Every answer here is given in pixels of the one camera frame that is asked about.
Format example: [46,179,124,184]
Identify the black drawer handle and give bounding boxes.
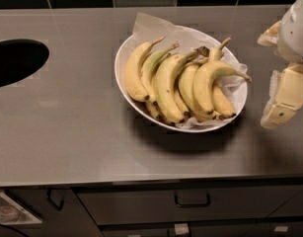
[174,192,211,208]

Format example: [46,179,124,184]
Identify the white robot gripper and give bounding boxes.
[258,0,303,129]

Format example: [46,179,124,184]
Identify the grey cabinet door left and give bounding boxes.
[7,189,103,237]

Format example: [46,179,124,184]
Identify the small yellow banana underneath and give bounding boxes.
[145,101,161,120]

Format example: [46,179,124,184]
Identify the black round sink hole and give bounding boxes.
[0,39,49,87]

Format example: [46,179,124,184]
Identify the large yellow centre banana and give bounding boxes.
[153,50,199,123]

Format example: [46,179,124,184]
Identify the grey drawer front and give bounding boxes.
[78,186,303,226]

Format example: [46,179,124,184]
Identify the black cabinet handle left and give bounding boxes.
[46,189,64,211]

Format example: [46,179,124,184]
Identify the white oval bowl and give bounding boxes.
[114,24,249,134]

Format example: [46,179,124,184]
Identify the yellow banana behind front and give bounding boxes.
[178,62,206,122]

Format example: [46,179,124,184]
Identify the greenish yellow banana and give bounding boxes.
[141,42,180,103]

